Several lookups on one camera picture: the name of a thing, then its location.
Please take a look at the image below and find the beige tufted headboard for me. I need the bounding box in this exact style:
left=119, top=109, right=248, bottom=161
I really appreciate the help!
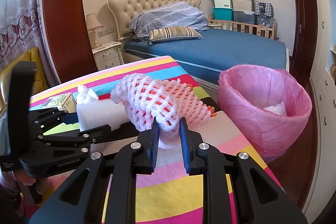
left=106, top=0, right=201, bottom=41

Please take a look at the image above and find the yellow leather armchair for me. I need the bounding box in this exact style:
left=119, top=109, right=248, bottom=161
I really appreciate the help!
left=1, top=47, right=49, bottom=112

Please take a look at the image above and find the dark red door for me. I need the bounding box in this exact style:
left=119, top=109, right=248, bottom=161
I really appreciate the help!
left=290, top=0, right=318, bottom=86

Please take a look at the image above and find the white foam block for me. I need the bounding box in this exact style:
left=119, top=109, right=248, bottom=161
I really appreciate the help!
left=263, top=102, right=287, bottom=116

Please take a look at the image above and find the grey clear storage bin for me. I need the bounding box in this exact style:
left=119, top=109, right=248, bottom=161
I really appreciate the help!
left=233, top=10, right=256, bottom=24

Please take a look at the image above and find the black white checked bag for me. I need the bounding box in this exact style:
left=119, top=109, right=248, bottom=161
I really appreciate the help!
left=254, top=1, right=274, bottom=18

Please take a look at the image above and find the lace pink curtain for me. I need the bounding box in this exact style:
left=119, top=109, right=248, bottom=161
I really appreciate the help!
left=0, top=0, right=42, bottom=70

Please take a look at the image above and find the beige table lamp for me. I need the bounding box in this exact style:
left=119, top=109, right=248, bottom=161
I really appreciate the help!
left=86, top=13, right=104, bottom=49

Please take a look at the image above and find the pink foam fruit net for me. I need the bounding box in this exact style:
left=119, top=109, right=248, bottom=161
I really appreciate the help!
left=110, top=73, right=216, bottom=149

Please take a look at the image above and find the grey striped duvet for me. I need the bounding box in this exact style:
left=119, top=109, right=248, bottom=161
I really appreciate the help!
left=129, top=2, right=209, bottom=39

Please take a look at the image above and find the striped yellow pillow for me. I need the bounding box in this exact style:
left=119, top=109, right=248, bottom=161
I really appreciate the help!
left=149, top=27, right=202, bottom=44

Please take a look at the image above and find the teal storage bin lower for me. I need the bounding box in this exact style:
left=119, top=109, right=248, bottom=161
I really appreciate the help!
left=213, top=7, right=234, bottom=21

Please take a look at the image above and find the crumpled white paper wad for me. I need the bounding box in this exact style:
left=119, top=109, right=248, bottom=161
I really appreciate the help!
left=76, top=85, right=98, bottom=105

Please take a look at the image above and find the white wardrobe with drawers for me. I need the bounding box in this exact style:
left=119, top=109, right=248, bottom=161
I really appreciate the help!
left=305, top=0, right=335, bottom=223

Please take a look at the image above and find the wooden crib rail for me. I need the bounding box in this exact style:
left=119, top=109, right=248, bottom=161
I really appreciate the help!
left=208, top=18, right=279, bottom=40

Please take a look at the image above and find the white foam sheet roll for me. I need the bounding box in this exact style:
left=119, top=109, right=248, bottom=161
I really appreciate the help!
left=76, top=99, right=130, bottom=131

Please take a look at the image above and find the pink bag trash bin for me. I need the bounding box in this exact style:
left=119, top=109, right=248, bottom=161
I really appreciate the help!
left=218, top=64, right=312, bottom=162

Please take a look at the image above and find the white storage box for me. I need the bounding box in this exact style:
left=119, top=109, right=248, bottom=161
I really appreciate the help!
left=214, top=0, right=232, bottom=9

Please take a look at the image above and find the white barcode carton box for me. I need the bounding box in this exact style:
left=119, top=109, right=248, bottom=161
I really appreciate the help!
left=41, top=93, right=76, bottom=113

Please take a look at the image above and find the cream nightstand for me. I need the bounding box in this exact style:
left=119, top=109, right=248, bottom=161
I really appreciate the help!
left=92, top=42, right=124, bottom=71

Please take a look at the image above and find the dark red wooden panel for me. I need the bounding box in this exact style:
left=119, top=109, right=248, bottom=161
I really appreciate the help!
left=42, top=0, right=97, bottom=83

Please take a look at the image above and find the blue mattress bed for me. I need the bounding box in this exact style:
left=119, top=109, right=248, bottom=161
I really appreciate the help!
left=124, top=28, right=287, bottom=84

